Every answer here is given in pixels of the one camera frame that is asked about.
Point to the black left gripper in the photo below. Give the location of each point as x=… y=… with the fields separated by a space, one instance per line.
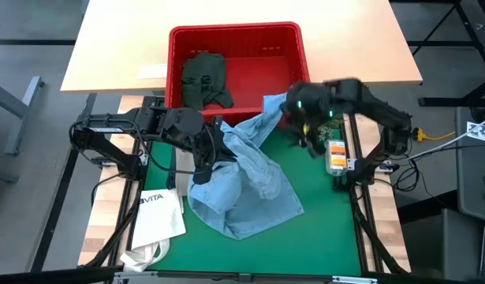
x=198 y=134

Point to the black table base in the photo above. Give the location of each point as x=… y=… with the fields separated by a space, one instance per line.
x=439 y=42

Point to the dark green garment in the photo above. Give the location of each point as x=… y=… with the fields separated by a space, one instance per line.
x=204 y=79

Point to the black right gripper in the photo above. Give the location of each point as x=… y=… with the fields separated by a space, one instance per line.
x=309 y=110

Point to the light wooden table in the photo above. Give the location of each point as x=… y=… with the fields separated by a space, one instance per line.
x=120 y=39

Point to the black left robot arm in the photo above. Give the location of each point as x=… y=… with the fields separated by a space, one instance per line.
x=116 y=126

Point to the black steel floor beam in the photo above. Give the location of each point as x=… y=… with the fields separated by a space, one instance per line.
x=62 y=189

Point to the beige garment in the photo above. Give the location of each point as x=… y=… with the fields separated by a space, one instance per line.
x=183 y=169

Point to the grey metal box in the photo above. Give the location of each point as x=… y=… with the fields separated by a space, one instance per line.
x=459 y=244

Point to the grey table leg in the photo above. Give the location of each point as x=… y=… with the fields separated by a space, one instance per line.
x=21 y=118

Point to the grey cabinet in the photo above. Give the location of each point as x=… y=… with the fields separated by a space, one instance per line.
x=474 y=177

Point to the white metal bracket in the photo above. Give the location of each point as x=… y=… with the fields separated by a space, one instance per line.
x=354 y=280

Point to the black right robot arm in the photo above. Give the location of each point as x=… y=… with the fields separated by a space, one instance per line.
x=384 y=118

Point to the pale blue denim garment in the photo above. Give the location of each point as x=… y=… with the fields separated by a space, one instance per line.
x=246 y=189

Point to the small artificial potted plant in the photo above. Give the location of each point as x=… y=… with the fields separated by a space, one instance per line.
x=329 y=132

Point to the red plastic laundry bin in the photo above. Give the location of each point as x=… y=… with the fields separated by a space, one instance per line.
x=262 y=71

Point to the orange white printed card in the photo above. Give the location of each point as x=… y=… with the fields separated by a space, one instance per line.
x=336 y=158

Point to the white canvas tote bag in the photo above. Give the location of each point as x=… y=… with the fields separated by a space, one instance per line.
x=159 y=217

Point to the white printed sign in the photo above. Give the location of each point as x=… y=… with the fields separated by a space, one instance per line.
x=480 y=133

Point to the green table mat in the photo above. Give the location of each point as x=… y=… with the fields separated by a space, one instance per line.
x=305 y=244

